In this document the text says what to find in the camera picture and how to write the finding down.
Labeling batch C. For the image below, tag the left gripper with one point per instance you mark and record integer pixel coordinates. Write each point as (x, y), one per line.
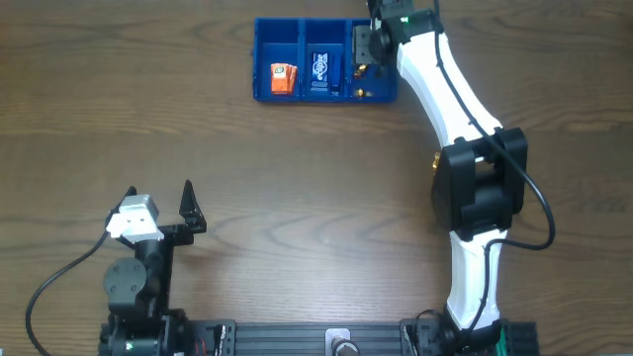
(173, 233)

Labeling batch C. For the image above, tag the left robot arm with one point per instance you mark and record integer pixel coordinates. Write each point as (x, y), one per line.
(131, 287)

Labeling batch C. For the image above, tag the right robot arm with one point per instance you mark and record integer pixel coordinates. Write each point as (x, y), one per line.
(435, 89)

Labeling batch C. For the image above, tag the orange candy box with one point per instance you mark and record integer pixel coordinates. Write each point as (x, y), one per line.
(280, 78)
(293, 79)

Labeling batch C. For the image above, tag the blue tray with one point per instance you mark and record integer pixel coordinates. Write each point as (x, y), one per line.
(277, 54)

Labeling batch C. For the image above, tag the blue candy pack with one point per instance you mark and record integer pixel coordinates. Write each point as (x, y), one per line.
(320, 71)

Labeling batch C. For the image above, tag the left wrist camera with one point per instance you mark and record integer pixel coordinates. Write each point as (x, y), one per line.
(134, 217)

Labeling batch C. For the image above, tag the mounting rail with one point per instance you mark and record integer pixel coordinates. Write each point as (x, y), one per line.
(287, 338)

